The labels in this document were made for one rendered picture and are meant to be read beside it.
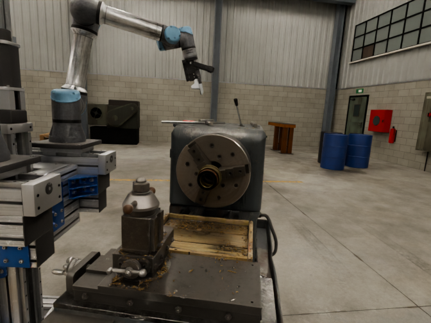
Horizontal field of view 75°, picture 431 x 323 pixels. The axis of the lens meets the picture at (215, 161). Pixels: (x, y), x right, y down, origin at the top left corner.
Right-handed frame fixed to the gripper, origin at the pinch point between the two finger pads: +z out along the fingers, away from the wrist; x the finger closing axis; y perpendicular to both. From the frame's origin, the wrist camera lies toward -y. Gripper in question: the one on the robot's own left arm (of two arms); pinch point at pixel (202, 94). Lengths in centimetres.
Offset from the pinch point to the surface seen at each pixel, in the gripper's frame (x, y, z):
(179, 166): 45, 18, 26
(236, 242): 73, 2, 50
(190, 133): 28.3, 10.7, 15.7
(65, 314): 109, 41, 35
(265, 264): 31, -12, 92
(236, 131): 30.9, -10.5, 18.9
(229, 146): 49, -4, 21
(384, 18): -787, -658, -98
